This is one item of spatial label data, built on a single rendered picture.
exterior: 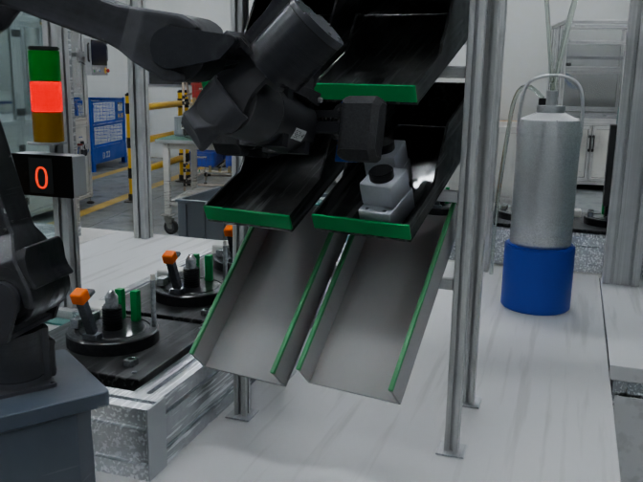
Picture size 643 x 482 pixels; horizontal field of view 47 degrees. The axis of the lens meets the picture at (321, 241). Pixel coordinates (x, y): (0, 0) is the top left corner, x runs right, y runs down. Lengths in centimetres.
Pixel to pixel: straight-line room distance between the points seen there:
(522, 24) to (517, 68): 62
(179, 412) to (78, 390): 29
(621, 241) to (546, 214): 40
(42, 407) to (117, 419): 25
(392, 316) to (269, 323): 17
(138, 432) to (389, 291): 38
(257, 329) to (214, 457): 19
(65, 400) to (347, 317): 40
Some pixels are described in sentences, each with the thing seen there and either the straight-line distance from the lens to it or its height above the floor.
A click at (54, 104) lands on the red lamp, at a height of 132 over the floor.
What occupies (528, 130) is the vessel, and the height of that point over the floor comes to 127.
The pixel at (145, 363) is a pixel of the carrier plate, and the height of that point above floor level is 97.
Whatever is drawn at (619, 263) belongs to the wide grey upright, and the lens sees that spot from 207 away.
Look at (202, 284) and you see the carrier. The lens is 142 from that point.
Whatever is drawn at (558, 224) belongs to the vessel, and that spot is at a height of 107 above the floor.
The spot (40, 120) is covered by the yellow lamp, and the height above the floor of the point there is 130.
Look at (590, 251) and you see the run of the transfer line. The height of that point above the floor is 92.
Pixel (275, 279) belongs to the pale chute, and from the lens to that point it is 106.
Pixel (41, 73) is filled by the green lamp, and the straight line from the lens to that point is 133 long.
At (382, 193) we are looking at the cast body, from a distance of 89.
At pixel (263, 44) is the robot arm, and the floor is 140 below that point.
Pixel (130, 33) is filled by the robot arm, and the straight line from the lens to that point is 69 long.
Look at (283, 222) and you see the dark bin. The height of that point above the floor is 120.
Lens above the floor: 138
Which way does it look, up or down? 13 degrees down
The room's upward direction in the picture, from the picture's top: 1 degrees clockwise
